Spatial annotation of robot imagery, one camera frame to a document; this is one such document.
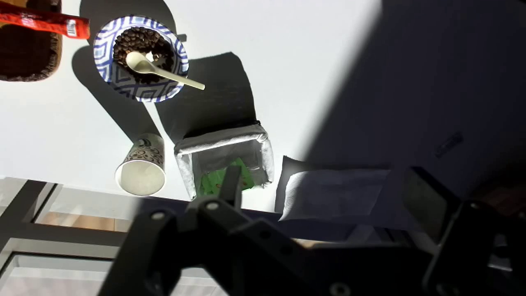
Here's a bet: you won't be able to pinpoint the brown coffee beans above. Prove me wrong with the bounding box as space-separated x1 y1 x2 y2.
112 26 178 85

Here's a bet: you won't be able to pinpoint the dark woven basket white liner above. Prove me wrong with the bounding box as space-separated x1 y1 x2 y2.
175 123 277 202

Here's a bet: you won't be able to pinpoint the cream plastic spoon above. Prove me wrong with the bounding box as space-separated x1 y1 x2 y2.
125 49 208 92

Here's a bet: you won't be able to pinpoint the blue patterned paper bowl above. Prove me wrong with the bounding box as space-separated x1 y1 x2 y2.
91 14 191 105

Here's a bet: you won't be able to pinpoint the green packet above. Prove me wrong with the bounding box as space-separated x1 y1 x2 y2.
198 157 257 198

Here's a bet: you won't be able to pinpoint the brown wooden tray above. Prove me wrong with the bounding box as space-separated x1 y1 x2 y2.
0 0 63 83

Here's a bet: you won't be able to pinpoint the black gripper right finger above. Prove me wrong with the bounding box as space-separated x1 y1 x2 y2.
403 164 526 296

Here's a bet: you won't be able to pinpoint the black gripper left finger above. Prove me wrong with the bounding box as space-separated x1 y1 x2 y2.
97 162 309 296

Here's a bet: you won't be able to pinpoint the coffee print paper cup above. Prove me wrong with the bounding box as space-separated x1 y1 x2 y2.
114 133 168 197

